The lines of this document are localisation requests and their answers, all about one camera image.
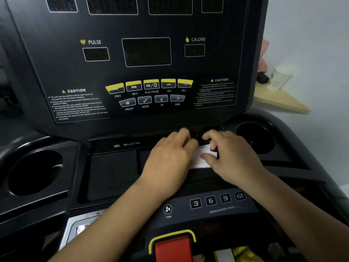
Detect person's left hand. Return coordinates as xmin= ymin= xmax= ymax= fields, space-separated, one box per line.
xmin=137 ymin=128 xmax=199 ymax=199

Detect person's right hand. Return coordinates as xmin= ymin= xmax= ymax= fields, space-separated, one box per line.
xmin=201 ymin=129 xmax=269 ymax=188

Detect white wet wipe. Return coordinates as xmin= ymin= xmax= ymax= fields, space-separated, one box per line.
xmin=189 ymin=143 xmax=218 ymax=170

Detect grey treadmill keypad control panel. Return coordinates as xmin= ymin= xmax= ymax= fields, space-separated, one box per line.
xmin=59 ymin=188 xmax=262 ymax=262

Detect pink wipes packet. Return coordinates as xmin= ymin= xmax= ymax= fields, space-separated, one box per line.
xmin=258 ymin=38 xmax=270 ymax=74

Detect black treadmill console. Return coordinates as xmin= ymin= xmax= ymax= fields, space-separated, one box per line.
xmin=0 ymin=0 xmax=269 ymax=142
xmin=0 ymin=107 xmax=349 ymax=262

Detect person's left forearm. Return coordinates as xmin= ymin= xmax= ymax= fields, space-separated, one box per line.
xmin=48 ymin=180 xmax=175 ymax=262

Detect person's right forearm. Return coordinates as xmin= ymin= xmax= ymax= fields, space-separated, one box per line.
xmin=240 ymin=171 xmax=349 ymax=262

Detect light wooden corner shelf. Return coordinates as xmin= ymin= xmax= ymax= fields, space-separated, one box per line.
xmin=252 ymin=82 xmax=311 ymax=115

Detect red emergency stop button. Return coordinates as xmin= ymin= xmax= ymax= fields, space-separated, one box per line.
xmin=148 ymin=229 xmax=197 ymax=262

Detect white paper cup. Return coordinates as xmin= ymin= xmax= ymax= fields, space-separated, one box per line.
xmin=266 ymin=65 xmax=294 ymax=92

